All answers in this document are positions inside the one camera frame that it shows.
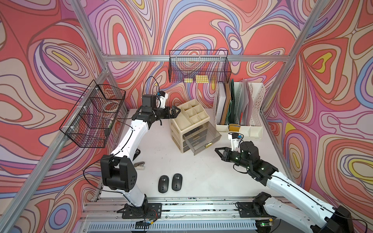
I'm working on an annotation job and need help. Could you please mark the small silver staple remover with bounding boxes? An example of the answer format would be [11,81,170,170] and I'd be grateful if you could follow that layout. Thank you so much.
[134,162,145,170]

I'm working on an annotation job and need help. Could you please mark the black wire basket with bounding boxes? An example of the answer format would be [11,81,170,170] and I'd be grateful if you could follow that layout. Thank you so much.
[59,81,126,148]
[169,49,232,83]

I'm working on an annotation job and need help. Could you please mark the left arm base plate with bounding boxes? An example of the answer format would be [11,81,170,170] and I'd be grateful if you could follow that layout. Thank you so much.
[121,203,162,220]

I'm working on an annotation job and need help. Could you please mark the left black wire basket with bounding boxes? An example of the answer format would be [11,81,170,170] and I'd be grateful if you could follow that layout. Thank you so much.
[59,81,126,148]

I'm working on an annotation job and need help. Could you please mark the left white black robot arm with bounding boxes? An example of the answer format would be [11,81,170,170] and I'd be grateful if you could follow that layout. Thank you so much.
[100,91,181,208]

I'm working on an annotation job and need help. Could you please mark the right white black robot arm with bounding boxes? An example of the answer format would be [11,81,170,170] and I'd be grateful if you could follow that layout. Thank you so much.
[215,141,354,233]

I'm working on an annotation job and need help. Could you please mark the black wireless mouse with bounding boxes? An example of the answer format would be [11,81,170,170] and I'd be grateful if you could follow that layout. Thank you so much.
[172,173,183,191]
[158,175,169,194]

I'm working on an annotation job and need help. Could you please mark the aluminium front rail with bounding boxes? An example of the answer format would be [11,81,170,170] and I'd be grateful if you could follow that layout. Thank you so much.
[78,196,324,233]

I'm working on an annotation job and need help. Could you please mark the green folder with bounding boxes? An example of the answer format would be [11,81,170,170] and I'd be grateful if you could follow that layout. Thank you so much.
[227,80,235,124]

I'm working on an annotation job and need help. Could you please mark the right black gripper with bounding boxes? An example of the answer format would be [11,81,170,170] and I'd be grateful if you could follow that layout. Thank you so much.
[214,147,251,170]

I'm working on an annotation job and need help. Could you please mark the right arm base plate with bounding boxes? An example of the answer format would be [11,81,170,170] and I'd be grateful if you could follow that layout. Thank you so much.
[235,202,262,218]

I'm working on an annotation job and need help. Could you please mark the white file organizer rack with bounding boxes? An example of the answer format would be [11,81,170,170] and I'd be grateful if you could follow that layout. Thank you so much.
[212,80,265,140]

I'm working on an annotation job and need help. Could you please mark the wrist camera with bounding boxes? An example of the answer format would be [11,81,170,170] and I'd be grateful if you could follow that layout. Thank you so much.
[228,132,244,151]
[157,90,168,108]

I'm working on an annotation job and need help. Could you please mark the grey transparent drawer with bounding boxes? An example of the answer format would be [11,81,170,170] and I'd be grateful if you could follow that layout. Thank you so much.
[183,122,221,155]

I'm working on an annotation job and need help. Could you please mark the cream drawer organizer cabinet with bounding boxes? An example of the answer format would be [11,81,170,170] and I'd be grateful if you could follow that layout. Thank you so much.
[170,100,210,153]

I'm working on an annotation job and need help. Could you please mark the black stapler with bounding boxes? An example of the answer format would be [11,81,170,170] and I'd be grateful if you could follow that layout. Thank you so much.
[132,149,141,161]

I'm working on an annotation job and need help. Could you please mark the yellow sticky notes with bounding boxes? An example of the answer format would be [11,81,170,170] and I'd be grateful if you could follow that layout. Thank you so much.
[184,75,210,83]

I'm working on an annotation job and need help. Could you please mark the back black wire basket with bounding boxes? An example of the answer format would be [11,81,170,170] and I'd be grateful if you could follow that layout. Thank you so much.
[169,49,232,83]

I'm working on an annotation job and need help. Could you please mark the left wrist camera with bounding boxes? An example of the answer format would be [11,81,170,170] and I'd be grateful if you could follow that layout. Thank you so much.
[157,90,168,108]

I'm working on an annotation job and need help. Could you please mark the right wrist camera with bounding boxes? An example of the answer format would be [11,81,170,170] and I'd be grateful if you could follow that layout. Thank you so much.
[228,132,244,151]

